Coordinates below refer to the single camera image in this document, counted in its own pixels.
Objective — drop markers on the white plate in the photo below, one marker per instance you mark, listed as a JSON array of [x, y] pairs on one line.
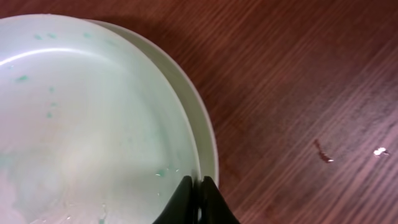
[[91, 130], [188, 95]]

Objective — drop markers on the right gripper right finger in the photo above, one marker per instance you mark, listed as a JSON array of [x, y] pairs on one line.
[[214, 209]]

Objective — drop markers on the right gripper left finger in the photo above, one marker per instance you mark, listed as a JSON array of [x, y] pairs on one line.
[[179, 209]]

